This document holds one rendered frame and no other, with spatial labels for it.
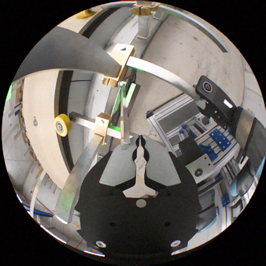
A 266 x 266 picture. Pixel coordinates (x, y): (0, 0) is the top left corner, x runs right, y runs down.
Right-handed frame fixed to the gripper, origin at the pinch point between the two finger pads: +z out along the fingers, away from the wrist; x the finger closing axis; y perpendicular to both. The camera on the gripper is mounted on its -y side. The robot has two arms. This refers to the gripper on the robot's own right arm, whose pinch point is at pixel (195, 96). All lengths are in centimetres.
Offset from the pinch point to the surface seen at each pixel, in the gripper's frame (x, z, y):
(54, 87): -11.0, -8.1, -46.5
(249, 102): 152, 53, 241
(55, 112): -21, -7, -46
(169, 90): 5, 83, 17
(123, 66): -2.2, -4.8, -24.5
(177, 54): 62, 83, 8
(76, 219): -51, -35, -28
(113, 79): -6.4, -4.8, -25.8
